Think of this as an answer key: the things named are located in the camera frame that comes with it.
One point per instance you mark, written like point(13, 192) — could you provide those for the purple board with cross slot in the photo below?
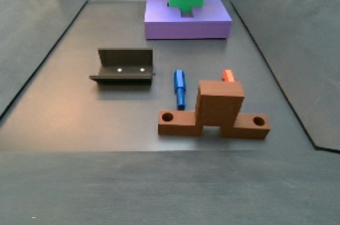
point(208, 22)

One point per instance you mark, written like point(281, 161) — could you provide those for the red peg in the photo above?
point(227, 76)

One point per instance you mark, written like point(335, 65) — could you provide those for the blue peg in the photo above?
point(179, 88)

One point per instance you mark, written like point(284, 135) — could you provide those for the brown T-shaped block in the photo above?
point(217, 109)

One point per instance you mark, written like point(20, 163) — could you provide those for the black fixture bracket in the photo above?
point(125, 66)

